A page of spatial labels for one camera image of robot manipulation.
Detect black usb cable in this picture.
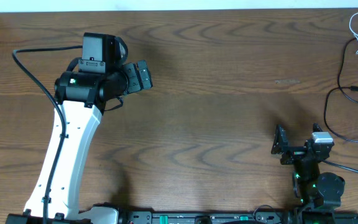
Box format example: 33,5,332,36
323,37,358,144

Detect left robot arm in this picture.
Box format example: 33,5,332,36
6,32,153,223

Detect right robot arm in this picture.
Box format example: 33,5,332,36
271,123,345,223

